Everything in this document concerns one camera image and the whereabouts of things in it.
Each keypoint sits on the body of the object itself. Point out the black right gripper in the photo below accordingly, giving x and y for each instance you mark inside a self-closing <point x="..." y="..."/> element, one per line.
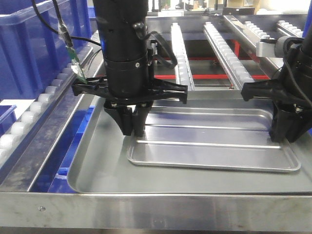
<point x="273" y="89"/>

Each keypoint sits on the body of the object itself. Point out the small silver ribbed tray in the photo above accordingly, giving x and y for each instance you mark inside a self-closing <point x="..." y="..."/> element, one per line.
<point x="211" y="138"/>

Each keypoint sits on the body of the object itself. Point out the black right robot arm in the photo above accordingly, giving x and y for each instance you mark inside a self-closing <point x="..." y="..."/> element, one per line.
<point x="291" y="90"/>

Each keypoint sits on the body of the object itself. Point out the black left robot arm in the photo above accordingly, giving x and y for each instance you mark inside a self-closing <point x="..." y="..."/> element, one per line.
<point x="129" y="86"/>

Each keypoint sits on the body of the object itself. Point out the white roller track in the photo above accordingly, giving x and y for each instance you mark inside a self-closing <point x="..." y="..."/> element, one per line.
<point x="183" y="74"/>
<point x="12" y="138"/>
<point x="289" y="29"/>
<point x="256" y="30"/>
<point x="234" y="69"/>

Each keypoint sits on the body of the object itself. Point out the green circuit board connector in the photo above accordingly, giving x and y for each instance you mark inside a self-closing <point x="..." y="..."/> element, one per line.
<point x="76" y="65"/>

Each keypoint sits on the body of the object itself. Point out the white roller track far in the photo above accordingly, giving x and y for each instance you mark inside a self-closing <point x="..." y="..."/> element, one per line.
<point x="289" y="29"/>

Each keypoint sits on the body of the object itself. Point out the blue plastic bin below rack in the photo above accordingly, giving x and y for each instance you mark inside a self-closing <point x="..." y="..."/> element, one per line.
<point x="53" y="177"/>

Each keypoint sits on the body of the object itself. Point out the blue plastic crate on rack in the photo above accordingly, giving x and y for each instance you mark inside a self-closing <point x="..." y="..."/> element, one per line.
<point x="31" y="55"/>

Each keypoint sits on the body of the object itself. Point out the silver bracket on arm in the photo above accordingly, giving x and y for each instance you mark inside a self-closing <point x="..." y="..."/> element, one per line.
<point x="266" y="48"/>

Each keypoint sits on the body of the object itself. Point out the metal rack frame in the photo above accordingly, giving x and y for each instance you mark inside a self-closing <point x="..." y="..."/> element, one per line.
<point x="290" y="212"/>

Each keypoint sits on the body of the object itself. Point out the red metal floor frame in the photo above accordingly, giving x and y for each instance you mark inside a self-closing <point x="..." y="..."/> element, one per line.
<point x="217" y="76"/>

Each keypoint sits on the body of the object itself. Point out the dark metal divider rail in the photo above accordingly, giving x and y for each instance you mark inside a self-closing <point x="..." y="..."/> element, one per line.
<point x="19" y="172"/>

